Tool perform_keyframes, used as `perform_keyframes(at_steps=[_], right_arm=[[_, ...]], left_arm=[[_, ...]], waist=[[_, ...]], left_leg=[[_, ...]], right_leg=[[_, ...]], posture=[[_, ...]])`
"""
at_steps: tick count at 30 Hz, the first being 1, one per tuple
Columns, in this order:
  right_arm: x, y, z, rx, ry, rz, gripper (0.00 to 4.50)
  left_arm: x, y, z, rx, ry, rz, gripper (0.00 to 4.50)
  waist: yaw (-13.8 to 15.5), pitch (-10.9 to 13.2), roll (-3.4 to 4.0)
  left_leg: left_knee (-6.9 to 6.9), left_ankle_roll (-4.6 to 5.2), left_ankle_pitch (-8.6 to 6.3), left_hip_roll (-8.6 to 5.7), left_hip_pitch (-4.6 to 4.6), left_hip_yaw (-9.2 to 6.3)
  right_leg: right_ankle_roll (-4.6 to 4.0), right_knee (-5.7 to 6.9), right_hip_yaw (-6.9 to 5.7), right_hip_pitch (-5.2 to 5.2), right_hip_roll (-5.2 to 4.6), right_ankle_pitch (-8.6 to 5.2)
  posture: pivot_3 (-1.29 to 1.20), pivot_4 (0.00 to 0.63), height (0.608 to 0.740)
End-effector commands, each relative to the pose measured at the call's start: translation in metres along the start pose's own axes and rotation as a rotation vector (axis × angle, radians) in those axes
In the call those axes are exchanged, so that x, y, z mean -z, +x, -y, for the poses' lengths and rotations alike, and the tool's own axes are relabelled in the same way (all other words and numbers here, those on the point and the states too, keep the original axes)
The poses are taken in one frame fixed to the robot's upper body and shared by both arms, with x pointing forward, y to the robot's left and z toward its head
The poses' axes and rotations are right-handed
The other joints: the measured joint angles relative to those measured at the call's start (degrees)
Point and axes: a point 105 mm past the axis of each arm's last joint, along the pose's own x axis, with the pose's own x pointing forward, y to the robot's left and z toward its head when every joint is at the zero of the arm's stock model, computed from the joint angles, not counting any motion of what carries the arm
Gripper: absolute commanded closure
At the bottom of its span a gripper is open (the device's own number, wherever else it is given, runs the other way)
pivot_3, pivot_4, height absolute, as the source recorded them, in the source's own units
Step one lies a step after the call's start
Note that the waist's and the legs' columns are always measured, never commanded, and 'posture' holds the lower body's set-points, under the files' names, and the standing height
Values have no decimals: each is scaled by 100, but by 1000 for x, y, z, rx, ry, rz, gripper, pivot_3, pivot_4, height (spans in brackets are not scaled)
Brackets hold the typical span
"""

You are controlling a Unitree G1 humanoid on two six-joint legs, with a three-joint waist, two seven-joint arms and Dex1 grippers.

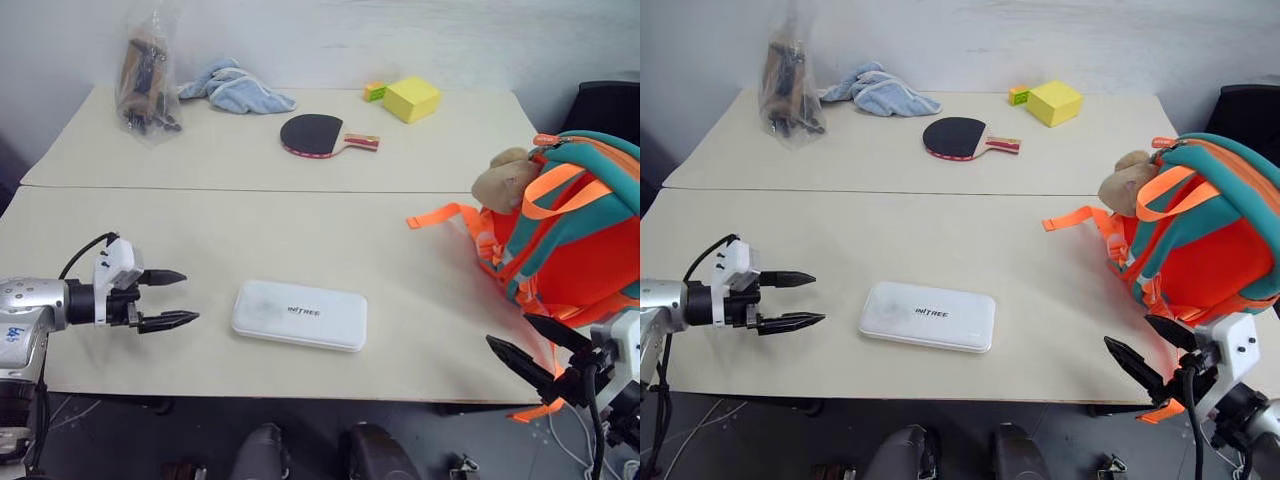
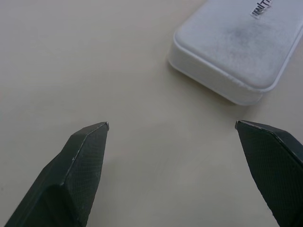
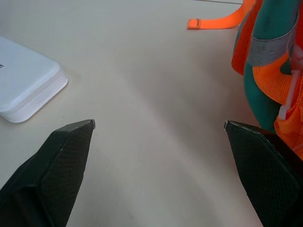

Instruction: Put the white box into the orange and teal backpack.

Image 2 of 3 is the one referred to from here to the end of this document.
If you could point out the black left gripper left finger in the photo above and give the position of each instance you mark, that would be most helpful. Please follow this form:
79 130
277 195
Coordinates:
71 179

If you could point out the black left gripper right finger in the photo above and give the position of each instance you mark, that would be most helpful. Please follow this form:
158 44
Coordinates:
274 170

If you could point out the white plastic box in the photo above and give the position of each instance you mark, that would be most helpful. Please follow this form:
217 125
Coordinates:
234 49

